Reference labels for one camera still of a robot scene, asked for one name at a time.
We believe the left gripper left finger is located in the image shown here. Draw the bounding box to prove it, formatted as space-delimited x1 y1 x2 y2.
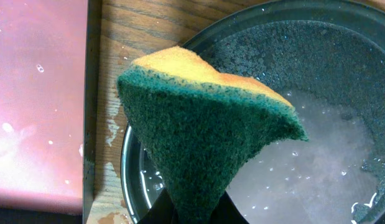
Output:
137 188 177 224

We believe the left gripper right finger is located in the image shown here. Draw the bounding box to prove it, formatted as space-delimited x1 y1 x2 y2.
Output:
210 192 249 224

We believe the green yellow sponge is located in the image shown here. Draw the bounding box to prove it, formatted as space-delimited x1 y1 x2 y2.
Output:
117 46 307 223

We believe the round black tray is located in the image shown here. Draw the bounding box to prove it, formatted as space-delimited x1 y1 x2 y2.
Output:
119 0 385 224

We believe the rectangular red black tray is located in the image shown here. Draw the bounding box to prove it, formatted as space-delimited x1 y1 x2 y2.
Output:
0 0 102 218

